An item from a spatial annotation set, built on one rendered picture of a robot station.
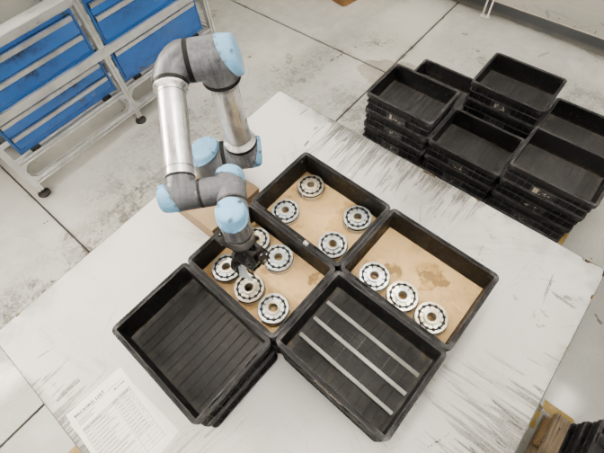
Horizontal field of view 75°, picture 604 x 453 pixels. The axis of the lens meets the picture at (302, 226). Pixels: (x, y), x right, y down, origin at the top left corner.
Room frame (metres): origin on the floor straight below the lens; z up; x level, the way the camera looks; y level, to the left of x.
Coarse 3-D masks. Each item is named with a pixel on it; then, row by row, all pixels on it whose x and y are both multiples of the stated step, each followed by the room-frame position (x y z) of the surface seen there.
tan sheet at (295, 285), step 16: (256, 224) 0.75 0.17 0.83; (256, 240) 0.68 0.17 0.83; (272, 240) 0.67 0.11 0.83; (208, 272) 0.57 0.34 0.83; (256, 272) 0.55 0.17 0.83; (288, 272) 0.54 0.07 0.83; (304, 272) 0.53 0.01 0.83; (224, 288) 0.51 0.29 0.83; (272, 288) 0.49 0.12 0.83; (288, 288) 0.49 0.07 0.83; (304, 288) 0.48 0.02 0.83; (240, 304) 0.45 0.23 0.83; (256, 304) 0.44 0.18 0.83
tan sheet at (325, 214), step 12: (288, 192) 0.87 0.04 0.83; (324, 192) 0.86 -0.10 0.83; (336, 192) 0.85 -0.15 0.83; (300, 204) 0.81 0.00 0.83; (312, 204) 0.81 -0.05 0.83; (324, 204) 0.80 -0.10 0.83; (336, 204) 0.80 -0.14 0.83; (348, 204) 0.79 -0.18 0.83; (300, 216) 0.76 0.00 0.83; (312, 216) 0.76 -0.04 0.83; (324, 216) 0.75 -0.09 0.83; (336, 216) 0.75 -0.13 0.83; (372, 216) 0.73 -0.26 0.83; (300, 228) 0.71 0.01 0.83; (312, 228) 0.70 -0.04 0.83; (324, 228) 0.70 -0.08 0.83; (336, 228) 0.69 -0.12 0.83; (312, 240) 0.66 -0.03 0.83; (348, 240) 0.64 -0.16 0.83
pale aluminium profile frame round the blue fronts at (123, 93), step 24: (72, 0) 2.24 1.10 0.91; (192, 0) 2.74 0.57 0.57; (144, 24) 2.45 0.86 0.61; (96, 48) 2.25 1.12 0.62; (72, 72) 2.07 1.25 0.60; (144, 72) 2.40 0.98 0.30; (120, 96) 2.21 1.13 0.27; (144, 96) 2.35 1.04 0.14; (0, 120) 1.73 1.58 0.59; (72, 120) 1.99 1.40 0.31; (120, 120) 2.15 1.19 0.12; (144, 120) 2.24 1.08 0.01; (0, 144) 2.17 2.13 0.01; (48, 144) 1.82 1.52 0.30; (24, 168) 1.68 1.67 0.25; (48, 168) 1.77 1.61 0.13; (48, 192) 1.67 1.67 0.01
